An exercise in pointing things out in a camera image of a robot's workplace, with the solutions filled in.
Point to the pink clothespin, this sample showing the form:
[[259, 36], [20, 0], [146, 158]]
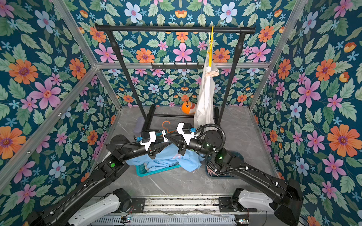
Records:
[[212, 73]]

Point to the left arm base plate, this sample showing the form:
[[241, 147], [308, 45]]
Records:
[[133, 205]]

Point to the orange plastic hanger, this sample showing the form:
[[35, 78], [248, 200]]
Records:
[[166, 126]]

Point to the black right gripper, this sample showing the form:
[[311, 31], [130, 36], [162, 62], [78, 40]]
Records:
[[182, 144]]

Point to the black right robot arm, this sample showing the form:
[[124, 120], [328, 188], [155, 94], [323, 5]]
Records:
[[283, 198]]

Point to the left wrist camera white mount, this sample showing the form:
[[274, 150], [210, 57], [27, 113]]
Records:
[[145, 140]]

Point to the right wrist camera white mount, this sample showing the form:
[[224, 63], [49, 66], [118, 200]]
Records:
[[187, 131]]

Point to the dark teal clothespin tray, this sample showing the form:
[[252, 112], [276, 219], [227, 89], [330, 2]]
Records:
[[224, 164]]

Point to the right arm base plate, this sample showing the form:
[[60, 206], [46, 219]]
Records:
[[226, 205]]

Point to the black clothes rack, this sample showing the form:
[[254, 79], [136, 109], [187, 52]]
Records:
[[126, 54]]

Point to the light blue garment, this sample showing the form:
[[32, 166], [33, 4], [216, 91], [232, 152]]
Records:
[[169, 157]]

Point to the black wall hook rail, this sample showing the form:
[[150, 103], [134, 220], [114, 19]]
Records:
[[176, 66]]

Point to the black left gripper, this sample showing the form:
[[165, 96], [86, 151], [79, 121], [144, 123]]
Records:
[[154, 149]]

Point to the orange fish plush toy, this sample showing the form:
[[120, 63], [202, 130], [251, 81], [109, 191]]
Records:
[[189, 107]]

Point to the yellow plastic hanger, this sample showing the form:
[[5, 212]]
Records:
[[210, 48]]

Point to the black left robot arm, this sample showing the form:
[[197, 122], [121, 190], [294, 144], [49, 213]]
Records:
[[70, 210]]

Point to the white t-shirt black print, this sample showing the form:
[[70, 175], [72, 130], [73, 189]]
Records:
[[205, 106]]

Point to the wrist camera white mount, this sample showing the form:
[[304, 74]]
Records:
[[145, 140], [187, 131]]

